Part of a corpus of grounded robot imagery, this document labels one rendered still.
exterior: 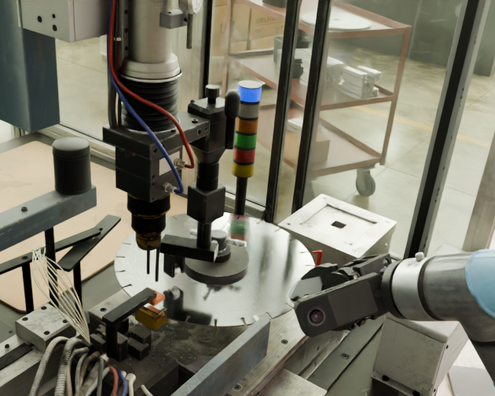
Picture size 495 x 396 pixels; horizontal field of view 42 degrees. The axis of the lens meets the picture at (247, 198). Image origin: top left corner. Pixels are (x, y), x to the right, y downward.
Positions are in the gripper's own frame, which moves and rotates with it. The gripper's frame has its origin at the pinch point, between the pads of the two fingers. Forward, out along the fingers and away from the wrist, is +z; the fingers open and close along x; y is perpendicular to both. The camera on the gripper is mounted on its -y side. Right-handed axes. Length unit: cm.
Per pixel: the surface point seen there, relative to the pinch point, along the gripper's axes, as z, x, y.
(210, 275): 13.9, 5.5, -3.4
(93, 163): 95, 35, 20
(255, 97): 22.2, 33.0, 22.5
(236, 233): 21.7, 9.6, 8.8
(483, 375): 69, -70, 125
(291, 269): 10.4, 2.1, 9.5
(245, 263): 13.5, 5.3, 3.2
